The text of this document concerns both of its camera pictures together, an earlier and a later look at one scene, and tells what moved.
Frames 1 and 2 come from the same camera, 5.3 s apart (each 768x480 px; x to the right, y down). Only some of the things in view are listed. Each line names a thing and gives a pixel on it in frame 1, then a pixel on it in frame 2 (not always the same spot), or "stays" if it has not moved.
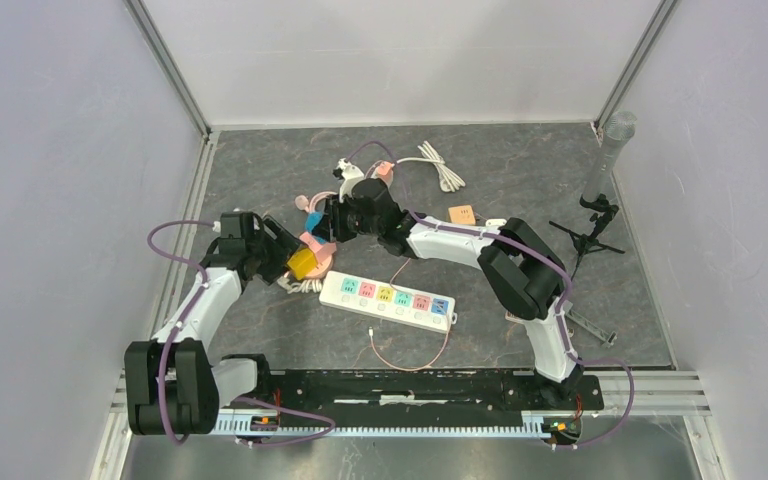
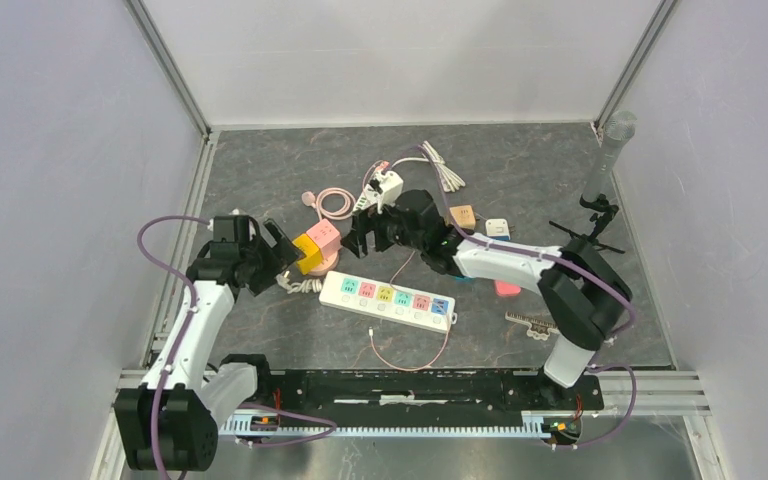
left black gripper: (283, 246) stays
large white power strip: (417, 308) stays
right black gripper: (334, 213) -> (364, 221)
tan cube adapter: (462, 215) stays
